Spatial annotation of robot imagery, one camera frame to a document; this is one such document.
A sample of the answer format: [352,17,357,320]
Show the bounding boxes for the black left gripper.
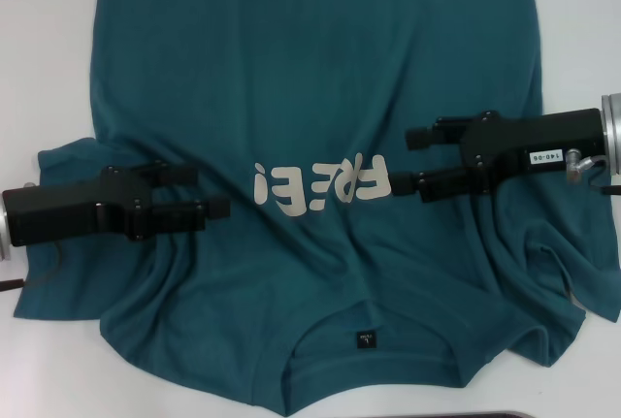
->
[1,160,232,247]

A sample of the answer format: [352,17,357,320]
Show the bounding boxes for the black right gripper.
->
[389,108,605,205]

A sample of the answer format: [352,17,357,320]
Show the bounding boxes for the teal t-shirt with FREE print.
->
[13,0,621,418]

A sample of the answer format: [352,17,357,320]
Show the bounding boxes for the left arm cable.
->
[0,241,65,292]

